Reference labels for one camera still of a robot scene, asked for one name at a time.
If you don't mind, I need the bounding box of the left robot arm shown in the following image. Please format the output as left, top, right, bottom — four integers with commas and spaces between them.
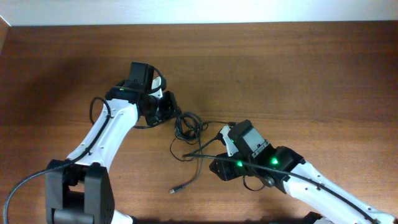
45, 62, 180, 223

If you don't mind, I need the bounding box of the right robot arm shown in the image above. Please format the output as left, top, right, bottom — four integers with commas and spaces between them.
209, 120, 397, 223

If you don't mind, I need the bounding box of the thin black USB cable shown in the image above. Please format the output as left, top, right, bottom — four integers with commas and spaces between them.
132, 120, 237, 162

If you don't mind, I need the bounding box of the thick black USB cable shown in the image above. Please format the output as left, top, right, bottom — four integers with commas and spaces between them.
169, 111, 206, 195

